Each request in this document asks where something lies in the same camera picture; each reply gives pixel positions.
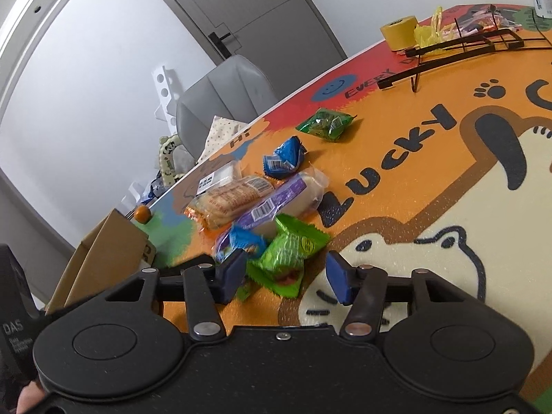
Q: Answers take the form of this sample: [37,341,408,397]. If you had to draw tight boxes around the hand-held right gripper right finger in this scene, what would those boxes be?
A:
[325,251,469,341]

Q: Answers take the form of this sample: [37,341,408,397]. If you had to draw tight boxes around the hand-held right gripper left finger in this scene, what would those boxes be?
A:
[103,248,248,341]

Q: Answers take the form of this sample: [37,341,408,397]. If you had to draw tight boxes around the light green snack packet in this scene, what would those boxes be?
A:
[236,214,332,300]

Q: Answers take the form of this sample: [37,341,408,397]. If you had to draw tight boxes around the purple bread roll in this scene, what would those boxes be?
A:
[215,171,329,252]

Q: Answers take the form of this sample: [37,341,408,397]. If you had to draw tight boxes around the brown cardboard box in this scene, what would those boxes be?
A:
[45,208,157,315]

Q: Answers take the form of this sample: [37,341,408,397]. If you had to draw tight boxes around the dark green snack packet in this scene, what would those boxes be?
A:
[296,109,358,142]

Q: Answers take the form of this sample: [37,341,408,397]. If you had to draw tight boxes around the small blue yellow snack packet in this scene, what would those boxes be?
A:
[214,224,268,265]

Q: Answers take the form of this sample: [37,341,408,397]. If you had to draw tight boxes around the orange wrapped bread pack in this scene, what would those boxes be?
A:
[185,176,275,230]

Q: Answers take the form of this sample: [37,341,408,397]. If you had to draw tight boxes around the white sandwich pack black label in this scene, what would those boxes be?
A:
[196,161,242,196]

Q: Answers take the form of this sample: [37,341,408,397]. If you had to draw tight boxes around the blue white bag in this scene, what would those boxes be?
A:
[141,176,168,203]

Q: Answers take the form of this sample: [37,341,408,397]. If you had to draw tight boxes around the clear plastic holder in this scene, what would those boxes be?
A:
[121,180,144,214]

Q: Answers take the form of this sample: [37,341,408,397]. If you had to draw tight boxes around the green white plush toy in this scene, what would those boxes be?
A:
[157,135,196,187]

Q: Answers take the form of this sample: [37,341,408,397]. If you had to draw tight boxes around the cream dotted cloth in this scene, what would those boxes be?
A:
[200,115,256,161]

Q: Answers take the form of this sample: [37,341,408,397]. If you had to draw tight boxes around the grey office chair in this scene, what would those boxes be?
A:
[175,55,279,161]

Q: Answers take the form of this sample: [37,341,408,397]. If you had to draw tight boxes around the white perforated rack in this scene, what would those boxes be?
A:
[150,65,183,125]

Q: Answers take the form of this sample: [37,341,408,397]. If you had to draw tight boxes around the yellow tape roll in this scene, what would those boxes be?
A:
[380,14,419,51]

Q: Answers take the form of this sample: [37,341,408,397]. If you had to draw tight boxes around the yellow plastic packet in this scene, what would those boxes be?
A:
[413,6,451,49]

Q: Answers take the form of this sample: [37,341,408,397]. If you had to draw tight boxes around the grey door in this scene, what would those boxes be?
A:
[144,0,348,60]

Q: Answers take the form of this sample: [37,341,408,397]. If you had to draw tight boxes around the pink snack packets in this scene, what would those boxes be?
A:
[448,5,524,32]

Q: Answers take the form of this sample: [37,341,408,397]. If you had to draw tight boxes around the black door handle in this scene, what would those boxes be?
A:
[208,31,240,58]

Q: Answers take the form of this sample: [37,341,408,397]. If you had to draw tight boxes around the black wire rack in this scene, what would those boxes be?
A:
[378,9,552,94]

